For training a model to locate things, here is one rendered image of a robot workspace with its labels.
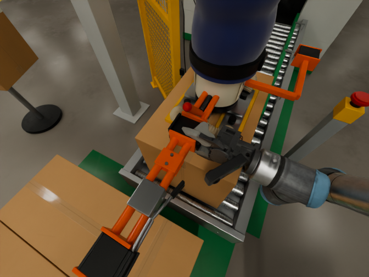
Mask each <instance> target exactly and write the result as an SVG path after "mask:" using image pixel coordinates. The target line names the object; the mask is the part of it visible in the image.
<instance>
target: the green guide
mask: <svg viewBox="0 0 369 277"><path fill-rule="evenodd" d="M299 15H300V13H297V15H296V17H295V19H294V21H293V23H292V26H291V28H290V31H289V34H288V37H287V39H286V42H285V44H284V47H283V49H282V52H281V55H280V57H279V60H278V62H277V65H276V67H275V70H274V72H273V75H272V76H274V79H273V82H272V86H274V85H275V82H276V79H277V77H278V73H279V71H280V68H281V65H282V63H283V60H284V57H285V55H286V52H288V53H293V54H294V53H295V51H290V50H287V49H288V46H289V43H290V40H291V38H292V35H293V32H294V29H295V27H296V24H299V25H303V27H304V25H305V24H303V23H299V22H297V21H298V19H299ZM302 29H303V28H302ZM270 96H271V94H270V93H269V94H268V97H267V99H266V102H265V105H264V108H263V110H262V113H261V116H260V119H259V122H260V120H261V118H262V117H263V115H264V112H265V110H266V107H267V104H268V102H269V99H270Z"/></svg>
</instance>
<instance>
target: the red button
mask: <svg viewBox="0 0 369 277"><path fill-rule="evenodd" d="M350 99H351V101H350V105H351V106H353V107H355V108H360V107H368V106H369V94H368V93H366V92H362V91H357V92H354V93H352V94H351V96H350Z"/></svg>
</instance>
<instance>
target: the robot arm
mask: <svg viewBox="0 0 369 277"><path fill-rule="evenodd" d="M182 130H183V132H184V133H185V135H186V136H189V137H191V138H192V139H194V140H197V141H199V142H200V143H201V144H202V145H201V147H200V149H199V150H198V151H196V149H195V153H196V154H197V155H199V156H201V157H203V158H205V159H207V160H210V161H213V162H217V163H220V164H221V165H219V166H218V167H216V168H215V169H212V170H209V171H208V172H207V173H206V174H205V178H204V180H205V182H206V184H207V185H208V186H211V185H212V184H217V183H218V182H219V181H220V180H221V179H223V178H224V177H226V176H228V175H229V174H231V173H232V172H234V171H236V170H237V169H239V168H241V167H242V166H243V165H245V170H244V172H245V173H246V174H248V175H249V178H250V180H253V181H255V182H257V183H259V184H260V193H261V196H262V197H263V199H264V200H265V201H266V202H268V203H269V204H272V205H276V206H280V205H282V204H289V203H298V202H299V203H302V204H304V205H306V207H310V208H318V207H320V206H322V205H323V204H324V202H325V201H327V202H330V203H333V204H335V205H339V206H342V207H345V208H347V209H350V210H353V211H355V212H358V213H360V214H363V215H365V216H368V217H369V178H363V177H359V176H353V175H347V174H346V173H345V172H343V171H342V170H340V169H337V168H321V169H313V168H310V167H307V166H305V165H303V164H300V163H298V162H296V161H293V160H291V159H289V158H286V157H284V156H281V155H279V154H277V153H274V152H271V151H269V150H267V149H264V148H263V149H261V150H259V148H260V145H261V144H259V143H257V142H256V143H255V144H254V145H252V144H250V143H247V142H245V141H243V140H240V139H243V136H242V135H241V133H242V132H240V131H237V130H235V129H233V128H230V127H228V126H225V125H224V126H223V127H222V129H221V130H220V131H219V133H218V135H217V139H216V138H215V136H214V135H213V134H212V133H210V132H209V125H208V123H206V122H204V121H203V122H201V123H200V124H199V125H198V126H196V127H195V128H194V129H191V128H187V127H182ZM241 137H242V138H241Z"/></svg>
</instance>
